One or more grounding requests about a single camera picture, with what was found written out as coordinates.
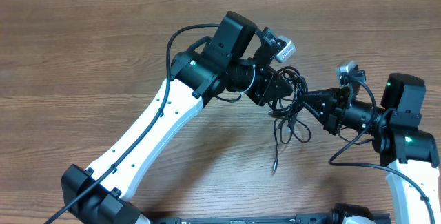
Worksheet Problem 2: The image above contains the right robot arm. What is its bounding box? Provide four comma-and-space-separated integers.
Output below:
301, 72, 440, 223

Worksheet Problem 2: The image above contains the black cable bundle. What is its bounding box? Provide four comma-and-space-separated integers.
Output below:
267, 65, 313, 175

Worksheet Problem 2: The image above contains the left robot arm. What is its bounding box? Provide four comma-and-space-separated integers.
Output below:
61, 12, 296, 224

